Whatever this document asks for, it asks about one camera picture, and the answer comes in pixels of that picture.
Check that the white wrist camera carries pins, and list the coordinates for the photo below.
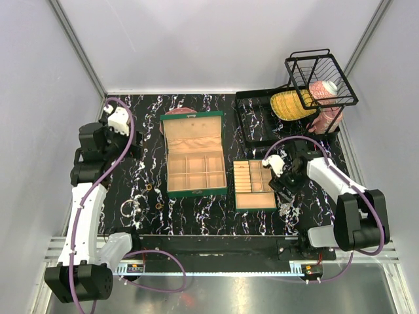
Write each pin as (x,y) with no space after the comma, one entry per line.
(275,163)
(118,119)

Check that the green jewelry tray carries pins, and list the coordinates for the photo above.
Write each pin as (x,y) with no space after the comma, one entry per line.
(251,186)

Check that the pink patterned cup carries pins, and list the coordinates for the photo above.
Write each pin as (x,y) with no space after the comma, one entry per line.
(327,121)

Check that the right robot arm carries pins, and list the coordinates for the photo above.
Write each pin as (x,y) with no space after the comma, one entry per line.
(361,221)

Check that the pink patterned bowl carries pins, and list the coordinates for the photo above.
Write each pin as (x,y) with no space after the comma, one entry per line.
(324,92)

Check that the black dish rack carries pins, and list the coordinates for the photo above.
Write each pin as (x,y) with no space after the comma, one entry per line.
(310,103)

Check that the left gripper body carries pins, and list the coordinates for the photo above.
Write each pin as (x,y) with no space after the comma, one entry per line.
(135,150)

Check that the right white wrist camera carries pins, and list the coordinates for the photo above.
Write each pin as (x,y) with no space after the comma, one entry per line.
(275,163)

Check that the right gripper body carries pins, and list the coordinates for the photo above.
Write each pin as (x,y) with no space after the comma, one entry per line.
(290,179)

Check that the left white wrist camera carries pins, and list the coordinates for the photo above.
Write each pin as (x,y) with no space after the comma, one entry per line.
(118,119)

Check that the green jewelry box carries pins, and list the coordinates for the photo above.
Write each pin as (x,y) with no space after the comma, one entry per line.
(194,154)

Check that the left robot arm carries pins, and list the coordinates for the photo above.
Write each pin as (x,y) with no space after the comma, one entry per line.
(84,272)

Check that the pink dotted dish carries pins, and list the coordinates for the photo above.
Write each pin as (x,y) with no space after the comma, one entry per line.
(180,110)

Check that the yellow woven plate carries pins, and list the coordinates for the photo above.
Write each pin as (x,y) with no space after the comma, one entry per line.
(288,107)

